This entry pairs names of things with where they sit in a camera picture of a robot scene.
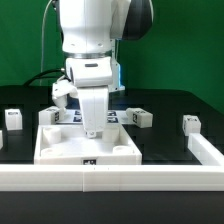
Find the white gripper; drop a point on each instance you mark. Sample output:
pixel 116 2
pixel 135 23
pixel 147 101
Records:
pixel 91 79

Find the white square table top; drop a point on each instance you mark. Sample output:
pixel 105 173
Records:
pixel 69 145

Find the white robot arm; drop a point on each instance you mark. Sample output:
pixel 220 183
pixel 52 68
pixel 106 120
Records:
pixel 88 29

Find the fiducial tag sheet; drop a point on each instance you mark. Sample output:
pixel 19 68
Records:
pixel 73 116

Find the white front fence rail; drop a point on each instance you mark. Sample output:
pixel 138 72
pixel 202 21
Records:
pixel 111 178

